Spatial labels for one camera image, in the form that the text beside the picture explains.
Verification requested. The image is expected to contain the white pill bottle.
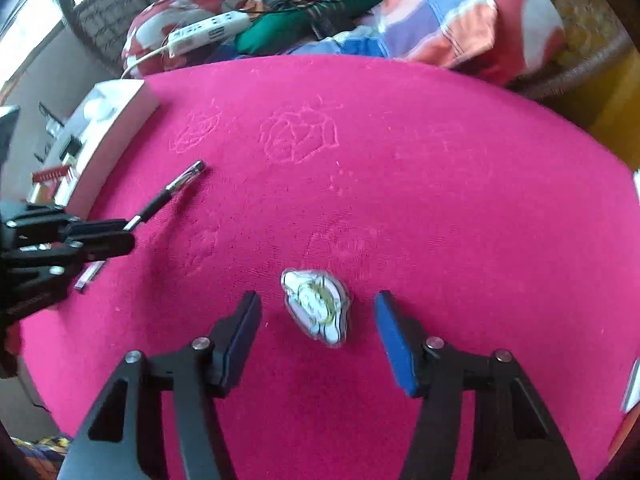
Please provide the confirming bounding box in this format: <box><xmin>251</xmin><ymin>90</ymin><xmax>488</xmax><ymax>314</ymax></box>
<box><xmin>82</xmin><ymin>92</ymin><xmax>123</xmax><ymax>123</ymax></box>

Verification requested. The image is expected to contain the white power strip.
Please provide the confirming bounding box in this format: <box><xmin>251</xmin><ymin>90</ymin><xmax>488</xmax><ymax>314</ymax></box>
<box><xmin>120</xmin><ymin>10</ymin><xmax>251</xmax><ymax>81</ymax></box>

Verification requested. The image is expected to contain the green cloth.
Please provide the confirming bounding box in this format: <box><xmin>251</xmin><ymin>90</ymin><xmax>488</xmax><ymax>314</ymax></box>
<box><xmin>235</xmin><ymin>0</ymin><xmax>391</xmax><ymax>56</ymax></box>

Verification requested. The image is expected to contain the round red white cushion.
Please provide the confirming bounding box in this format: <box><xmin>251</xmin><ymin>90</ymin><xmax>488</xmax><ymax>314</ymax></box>
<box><xmin>450</xmin><ymin>0</ymin><xmax>566</xmax><ymax>86</ymax></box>

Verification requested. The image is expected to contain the white cardboard tray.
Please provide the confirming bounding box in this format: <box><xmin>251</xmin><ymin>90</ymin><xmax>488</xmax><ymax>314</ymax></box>
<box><xmin>25</xmin><ymin>80</ymin><xmax>160</xmax><ymax>208</ymax></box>

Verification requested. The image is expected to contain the plaid colourful cloth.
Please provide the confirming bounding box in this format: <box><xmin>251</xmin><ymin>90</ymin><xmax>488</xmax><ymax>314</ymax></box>
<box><xmin>290</xmin><ymin>0</ymin><xmax>501</xmax><ymax>68</ymax></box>

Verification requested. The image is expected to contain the wicker hanging chair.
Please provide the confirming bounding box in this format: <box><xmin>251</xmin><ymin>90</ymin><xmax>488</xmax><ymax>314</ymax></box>
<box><xmin>52</xmin><ymin>0</ymin><xmax>640</xmax><ymax>126</ymax></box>

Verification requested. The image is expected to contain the black silver pen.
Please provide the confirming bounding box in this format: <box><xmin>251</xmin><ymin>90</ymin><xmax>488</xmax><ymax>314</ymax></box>
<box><xmin>125</xmin><ymin>160</ymin><xmax>207</xmax><ymax>231</ymax></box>

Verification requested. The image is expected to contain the red white medicine box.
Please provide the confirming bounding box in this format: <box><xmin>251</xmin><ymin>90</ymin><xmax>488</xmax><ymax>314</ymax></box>
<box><xmin>27</xmin><ymin>164</ymin><xmax>76</xmax><ymax>203</ymax></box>

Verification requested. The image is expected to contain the wooden panelled cabinet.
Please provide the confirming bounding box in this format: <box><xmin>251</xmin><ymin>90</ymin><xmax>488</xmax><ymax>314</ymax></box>
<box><xmin>585</xmin><ymin>35</ymin><xmax>640</xmax><ymax>171</ymax></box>

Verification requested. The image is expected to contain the small grey metal bar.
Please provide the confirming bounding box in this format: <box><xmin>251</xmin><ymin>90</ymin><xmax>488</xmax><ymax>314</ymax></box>
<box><xmin>75</xmin><ymin>260</ymin><xmax>106</xmax><ymax>293</ymax></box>

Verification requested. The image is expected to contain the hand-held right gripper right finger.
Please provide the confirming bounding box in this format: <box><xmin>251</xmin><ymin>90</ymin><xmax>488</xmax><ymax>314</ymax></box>
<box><xmin>374</xmin><ymin>290</ymin><xmax>581</xmax><ymax>480</ymax></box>

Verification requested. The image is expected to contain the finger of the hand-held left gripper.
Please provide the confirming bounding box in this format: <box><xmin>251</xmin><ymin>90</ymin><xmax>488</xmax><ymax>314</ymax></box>
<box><xmin>5</xmin><ymin>212</ymin><xmax>128</xmax><ymax>248</ymax></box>
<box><xmin>0</xmin><ymin>232</ymin><xmax>137</xmax><ymax>291</ymax></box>

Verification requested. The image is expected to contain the yellow patterned cloth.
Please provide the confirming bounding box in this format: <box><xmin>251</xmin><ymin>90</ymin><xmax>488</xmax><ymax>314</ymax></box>
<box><xmin>10</xmin><ymin>435</ymin><xmax>73</xmax><ymax>466</ymax></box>

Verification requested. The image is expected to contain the blue cloth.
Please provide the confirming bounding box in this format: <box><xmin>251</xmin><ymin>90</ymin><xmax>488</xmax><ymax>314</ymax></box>
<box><xmin>287</xmin><ymin>25</ymin><xmax>393</xmax><ymax>59</ymax></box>

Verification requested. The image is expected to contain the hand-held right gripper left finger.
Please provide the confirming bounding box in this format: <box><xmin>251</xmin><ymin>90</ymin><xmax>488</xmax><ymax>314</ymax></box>
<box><xmin>59</xmin><ymin>291</ymin><xmax>263</xmax><ymax>480</ymax></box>

